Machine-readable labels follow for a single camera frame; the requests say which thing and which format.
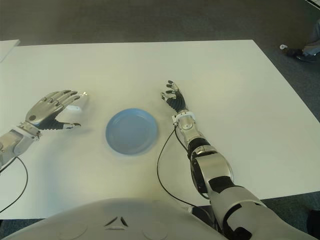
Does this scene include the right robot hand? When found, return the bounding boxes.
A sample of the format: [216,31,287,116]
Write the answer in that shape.
[159,79,189,116]

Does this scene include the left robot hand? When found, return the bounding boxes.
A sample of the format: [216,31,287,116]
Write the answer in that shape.
[24,89,82,131]

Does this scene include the blue plate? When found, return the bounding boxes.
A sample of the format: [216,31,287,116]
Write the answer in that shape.
[104,107,160,155]

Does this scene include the grey robot torso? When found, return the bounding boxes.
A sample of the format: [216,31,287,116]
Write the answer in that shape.
[2,197,226,240]

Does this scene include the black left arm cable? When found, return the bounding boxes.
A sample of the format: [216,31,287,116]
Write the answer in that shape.
[0,156,28,213]

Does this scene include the dark shoe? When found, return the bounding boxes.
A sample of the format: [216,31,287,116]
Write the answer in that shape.
[296,53,316,62]

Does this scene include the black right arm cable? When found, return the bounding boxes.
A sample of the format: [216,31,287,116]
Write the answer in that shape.
[156,124,198,208]

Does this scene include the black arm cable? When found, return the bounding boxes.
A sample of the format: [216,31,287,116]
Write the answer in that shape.
[0,156,28,213]
[156,124,198,208]

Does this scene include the white side table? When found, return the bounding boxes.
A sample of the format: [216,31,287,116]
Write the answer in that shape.
[0,39,21,63]

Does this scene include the white charger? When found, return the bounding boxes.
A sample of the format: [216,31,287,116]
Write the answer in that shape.
[66,96,90,113]

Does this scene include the person's leg in jeans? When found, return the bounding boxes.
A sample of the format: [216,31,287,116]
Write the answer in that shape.
[297,18,320,57]

